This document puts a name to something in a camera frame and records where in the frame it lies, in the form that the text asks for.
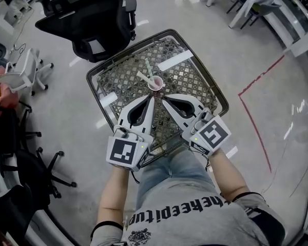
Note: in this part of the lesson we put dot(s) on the black mesh headrest office chair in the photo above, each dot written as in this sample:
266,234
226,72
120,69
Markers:
92,27

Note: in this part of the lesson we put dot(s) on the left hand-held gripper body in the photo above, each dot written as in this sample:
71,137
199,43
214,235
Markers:
122,150

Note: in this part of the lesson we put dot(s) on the white office chair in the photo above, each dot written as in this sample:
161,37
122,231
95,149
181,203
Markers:
33,68

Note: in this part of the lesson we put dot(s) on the person's right forearm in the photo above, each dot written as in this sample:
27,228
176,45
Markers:
228,178

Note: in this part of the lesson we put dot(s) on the wide paper-wrapped straw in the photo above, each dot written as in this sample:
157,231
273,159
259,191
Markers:
143,76

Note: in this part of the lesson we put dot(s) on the person's grey printed t-shirt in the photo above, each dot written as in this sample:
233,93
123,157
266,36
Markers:
182,222

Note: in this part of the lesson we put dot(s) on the black padded swivel chair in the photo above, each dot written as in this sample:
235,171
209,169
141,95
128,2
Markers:
5,129

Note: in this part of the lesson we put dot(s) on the person's left forearm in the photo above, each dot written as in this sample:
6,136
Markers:
110,196

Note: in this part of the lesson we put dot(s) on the wicker glass-top table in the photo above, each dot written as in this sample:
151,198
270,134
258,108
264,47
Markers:
123,81

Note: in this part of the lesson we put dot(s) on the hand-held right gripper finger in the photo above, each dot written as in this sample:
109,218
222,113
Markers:
196,105
179,122

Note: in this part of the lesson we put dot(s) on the red plastic cup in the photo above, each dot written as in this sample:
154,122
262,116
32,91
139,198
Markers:
157,85

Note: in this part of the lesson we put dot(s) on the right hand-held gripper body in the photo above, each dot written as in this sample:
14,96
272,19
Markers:
213,134

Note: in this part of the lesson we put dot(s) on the thin striped straw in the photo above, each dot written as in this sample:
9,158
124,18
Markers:
149,66

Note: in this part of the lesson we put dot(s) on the white curved counter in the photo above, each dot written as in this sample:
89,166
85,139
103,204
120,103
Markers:
38,222
301,47

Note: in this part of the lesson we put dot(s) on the pink cloth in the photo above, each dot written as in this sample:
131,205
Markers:
10,99

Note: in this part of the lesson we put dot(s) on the person's blue jeans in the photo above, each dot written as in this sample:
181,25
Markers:
169,168

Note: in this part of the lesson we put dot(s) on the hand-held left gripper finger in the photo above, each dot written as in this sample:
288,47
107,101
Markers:
150,119
123,115

